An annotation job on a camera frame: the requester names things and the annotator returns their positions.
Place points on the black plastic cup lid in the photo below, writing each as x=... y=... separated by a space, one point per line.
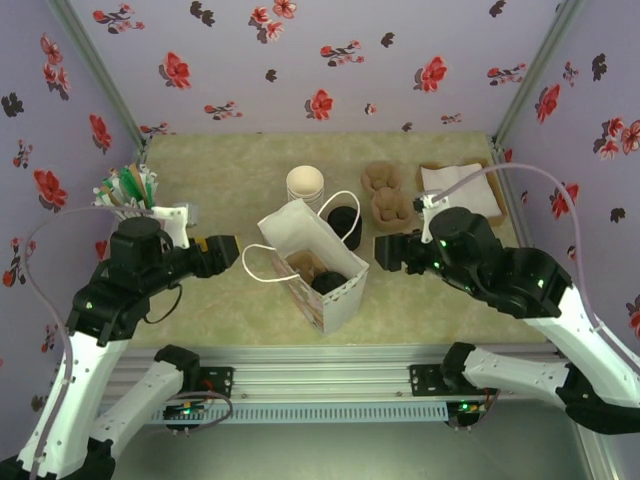
x=327 y=282

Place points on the brown pulp cup carrier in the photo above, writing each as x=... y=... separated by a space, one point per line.
x=300 y=262

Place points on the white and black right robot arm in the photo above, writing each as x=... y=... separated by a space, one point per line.
x=565 y=340

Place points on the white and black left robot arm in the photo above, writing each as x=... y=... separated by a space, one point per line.
x=85 y=380

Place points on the stack of brown pulp carriers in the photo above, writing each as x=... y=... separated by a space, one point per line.
x=387 y=205

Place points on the brown cardboard tray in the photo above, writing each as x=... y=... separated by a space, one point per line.
x=501 y=219

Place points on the stack of black lids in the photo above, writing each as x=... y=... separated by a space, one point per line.
x=345 y=220

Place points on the white wrapped straw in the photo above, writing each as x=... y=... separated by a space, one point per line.
x=149 y=176
x=100 y=200

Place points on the stack of white napkins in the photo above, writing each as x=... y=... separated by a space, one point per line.
x=460 y=182

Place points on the brown wooden stirrer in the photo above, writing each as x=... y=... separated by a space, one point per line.
x=136 y=172

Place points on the stack of paper cups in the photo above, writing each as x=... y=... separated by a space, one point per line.
x=304 y=181

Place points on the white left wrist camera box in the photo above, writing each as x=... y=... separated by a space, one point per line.
x=177 y=220

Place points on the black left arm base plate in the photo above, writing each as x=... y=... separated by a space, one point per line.
x=220 y=382

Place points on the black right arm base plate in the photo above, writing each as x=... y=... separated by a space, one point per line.
x=422 y=380

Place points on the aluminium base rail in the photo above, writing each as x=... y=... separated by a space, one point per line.
x=320 y=372

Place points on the aluminium frame post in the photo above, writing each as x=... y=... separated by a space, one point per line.
x=540 y=65
x=95 y=60

